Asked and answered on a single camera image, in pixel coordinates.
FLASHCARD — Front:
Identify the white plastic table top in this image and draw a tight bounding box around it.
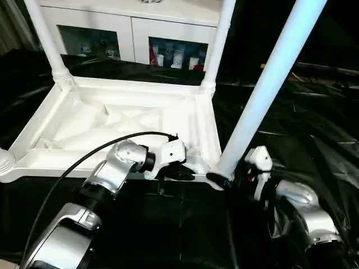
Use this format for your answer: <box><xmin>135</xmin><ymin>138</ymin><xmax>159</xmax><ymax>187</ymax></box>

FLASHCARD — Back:
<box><xmin>0</xmin><ymin>75</ymin><xmax>225</xmax><ymax>192</ymax></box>

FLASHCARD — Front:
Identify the black table mat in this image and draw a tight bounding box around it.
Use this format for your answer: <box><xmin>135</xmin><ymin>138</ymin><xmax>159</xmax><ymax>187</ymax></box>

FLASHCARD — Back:
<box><xmin>0</xmin><ymin>47</ymin><xmax>359</xmax><ymax>269</ymax></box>

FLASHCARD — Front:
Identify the white glass-door cabinet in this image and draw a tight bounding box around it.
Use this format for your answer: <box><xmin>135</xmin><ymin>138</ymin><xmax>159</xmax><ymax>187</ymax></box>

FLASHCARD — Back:
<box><xmin>27</xmin><ymin>0</ymin><xmax>223</xmax><ymax>73</ymax></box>

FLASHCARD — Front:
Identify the grey curtain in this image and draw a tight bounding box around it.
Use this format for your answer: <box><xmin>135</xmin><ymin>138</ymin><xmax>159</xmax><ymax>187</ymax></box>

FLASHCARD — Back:
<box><xmin>0</xmin><ymin>0</ymin><xmax>38</xmax><ymax>54</ymax></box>

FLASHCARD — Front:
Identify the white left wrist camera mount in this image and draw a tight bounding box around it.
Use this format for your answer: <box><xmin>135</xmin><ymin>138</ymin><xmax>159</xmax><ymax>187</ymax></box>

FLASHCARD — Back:
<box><xmin>144</xmin><ymin>138</ymin><xmax>188</xmax><ymax>180</ymax></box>

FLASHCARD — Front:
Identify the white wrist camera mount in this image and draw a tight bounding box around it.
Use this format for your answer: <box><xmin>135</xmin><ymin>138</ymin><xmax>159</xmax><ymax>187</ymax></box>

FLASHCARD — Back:
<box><xmin>243</xmin><ymin>145</ymin><xmax>273</xmax><ymax>202</ymax></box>
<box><xmin>144</xmin><ymin>138</ymin><xmax>188</xmax><ymax>180</ymax></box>

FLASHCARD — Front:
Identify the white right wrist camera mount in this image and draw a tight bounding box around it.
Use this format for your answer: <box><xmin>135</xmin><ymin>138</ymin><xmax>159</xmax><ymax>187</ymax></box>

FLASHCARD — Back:
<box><xmin>243</xmin><ymin>145</ymin><xmax>273</xmax><ymax>202</ymax></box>

